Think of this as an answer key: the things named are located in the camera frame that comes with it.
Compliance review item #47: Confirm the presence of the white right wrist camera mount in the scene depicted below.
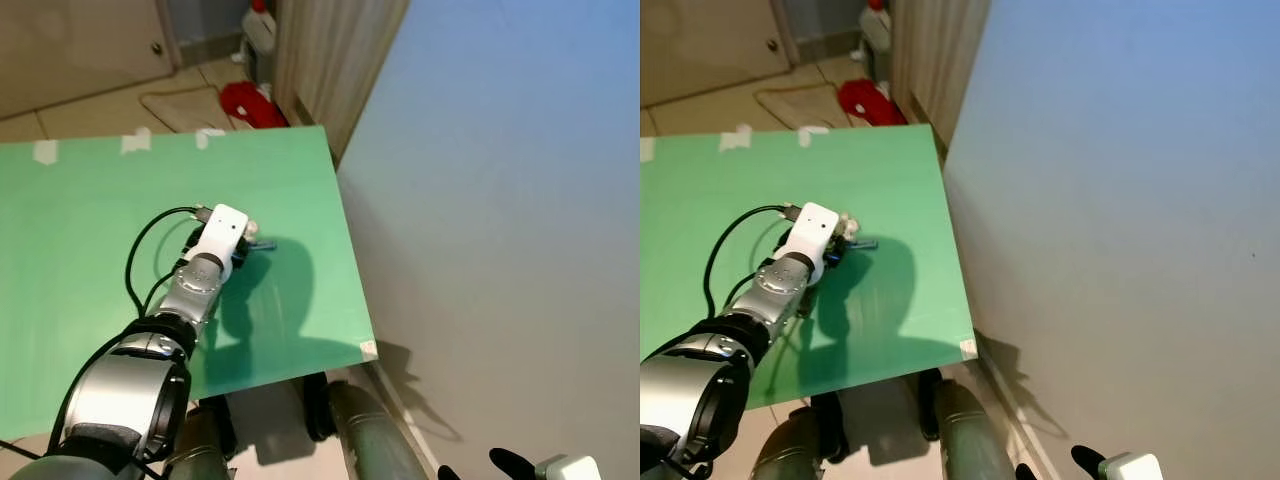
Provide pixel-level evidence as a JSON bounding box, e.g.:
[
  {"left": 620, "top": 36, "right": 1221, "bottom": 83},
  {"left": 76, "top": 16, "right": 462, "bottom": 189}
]
[
  {"left": 534, "top": 454, "right": 604, "bottom": 480},
  {"left": 1097, "top": 451, "right": 1167, "bottom": 480}
]

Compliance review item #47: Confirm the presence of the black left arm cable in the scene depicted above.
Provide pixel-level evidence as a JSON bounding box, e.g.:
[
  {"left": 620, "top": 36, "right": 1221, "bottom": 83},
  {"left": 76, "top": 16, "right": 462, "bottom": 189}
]
[
  {"left": 124, "top": 205, "right": 208, "bottom": 320},
  {"left": 702, "top": 204, "right": 798, "bottom": 320}
]

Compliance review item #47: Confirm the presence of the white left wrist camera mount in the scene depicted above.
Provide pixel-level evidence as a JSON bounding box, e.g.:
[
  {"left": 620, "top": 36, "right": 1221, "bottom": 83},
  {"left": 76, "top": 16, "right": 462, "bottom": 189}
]
[
  {"left": 189, "top": 203, "right": 252, "bottom": 264},
  {"left": 784, "top": 201, "right": 842, "bottom": 260}
]

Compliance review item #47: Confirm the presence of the olive left robot leg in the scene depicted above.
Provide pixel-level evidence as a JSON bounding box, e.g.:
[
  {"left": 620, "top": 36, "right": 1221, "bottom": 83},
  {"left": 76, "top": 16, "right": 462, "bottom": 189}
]
[
  {"left": 164, "top": 398, "right": 238, "bottom": 480},
  {"left": 749, "top": 394, "right": 852, "bottom": 480}
]

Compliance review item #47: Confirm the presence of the white bottle with red cap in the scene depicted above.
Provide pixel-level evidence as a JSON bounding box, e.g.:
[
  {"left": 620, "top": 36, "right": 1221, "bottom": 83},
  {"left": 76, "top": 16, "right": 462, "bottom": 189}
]
[
  {"left": 239, "top": 0, "right": 280, "bottom": 62},
  {"left": 861, "top": 0, "right": 895, "bottom": 57}
]

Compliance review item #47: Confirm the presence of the green table cover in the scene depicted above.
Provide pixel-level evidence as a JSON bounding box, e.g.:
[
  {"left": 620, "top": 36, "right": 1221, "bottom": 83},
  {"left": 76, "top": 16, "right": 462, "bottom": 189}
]
[
  {"left": 0, "top": 124, "right": 380, "bottom": 442},
  {"left": 640, "top": 121, "right": 980, "bottom": 412}
]

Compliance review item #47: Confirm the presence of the olive right robot leg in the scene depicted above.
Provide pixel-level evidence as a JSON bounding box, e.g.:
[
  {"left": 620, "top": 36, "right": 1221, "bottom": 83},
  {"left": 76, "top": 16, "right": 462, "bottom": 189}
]
[
  {"left": 917, "top": 369, "right": 1022, "bottom": 480},
  {"left": 304, "top": 374, "right": 432, "bottom": 480}
]

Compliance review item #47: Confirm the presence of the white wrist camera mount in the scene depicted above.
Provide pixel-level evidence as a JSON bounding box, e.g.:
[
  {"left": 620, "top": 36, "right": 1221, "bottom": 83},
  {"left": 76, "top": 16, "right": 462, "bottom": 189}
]
[
  {"left": 189, "top": 203, "right": 252, "bottom": 264},
  {"left": 1097, "top": 451, "right": 1167, "bottom": 480},
  {"left": 534, "top": 454, "right": 604, "bottom": 480},
  {"left": 784, "top": 201, "right": 842, "bottom": 260}
]

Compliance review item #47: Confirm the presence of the beige floor mat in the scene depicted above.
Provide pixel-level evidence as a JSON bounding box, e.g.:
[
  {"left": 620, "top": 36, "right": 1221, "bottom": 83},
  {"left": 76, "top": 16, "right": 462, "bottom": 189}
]
[
  {"left": 137, "top": 86, "right": 240, "bottom": 135},
  {"left": 754, "top": 82, "right": 852, "bottom": 130}
]

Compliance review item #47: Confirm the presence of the beige curtain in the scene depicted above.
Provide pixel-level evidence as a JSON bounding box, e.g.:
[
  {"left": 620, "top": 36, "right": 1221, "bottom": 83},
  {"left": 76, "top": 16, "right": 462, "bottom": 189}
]
[
  {"left": 271, "top": 0, "right": 412, "bottom": 162},
  {"left": 889, "top": 0, "right": 994, "bottom": 152}
]

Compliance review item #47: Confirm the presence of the red cloth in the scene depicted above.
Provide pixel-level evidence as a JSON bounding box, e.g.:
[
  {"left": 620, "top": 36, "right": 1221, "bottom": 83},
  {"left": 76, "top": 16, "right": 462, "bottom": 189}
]
[
  {"left": 837, "top": 77, "right": 908, "bottom": 127},
  {"left": 219, "top": 81, "right": 290, "bottom": 130}
]

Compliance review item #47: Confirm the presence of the olive robot leg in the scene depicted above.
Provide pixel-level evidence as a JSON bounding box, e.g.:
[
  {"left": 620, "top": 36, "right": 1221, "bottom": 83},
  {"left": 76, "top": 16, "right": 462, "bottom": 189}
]
[
  {"left": 917, "top": 369, "right": 1022, "bottom": 480},
  {"left": 304, "top": 374, "right": 432, "bottom": 480},
  {"left": 164, "top": 398, "right": 238, "bottom": 480},
  {"left": 749, "top": 394, "right": 852, "bottom": 480}
]

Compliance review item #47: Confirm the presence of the beige door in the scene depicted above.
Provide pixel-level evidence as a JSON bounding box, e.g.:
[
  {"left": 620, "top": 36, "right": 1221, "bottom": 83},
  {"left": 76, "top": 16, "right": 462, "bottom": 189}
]
[
  {"left": 640, "top": 0, "right": 792, "bottom": 110},
  {"left": 0, "top": 0, "right": 177, "bottom": 120}
]

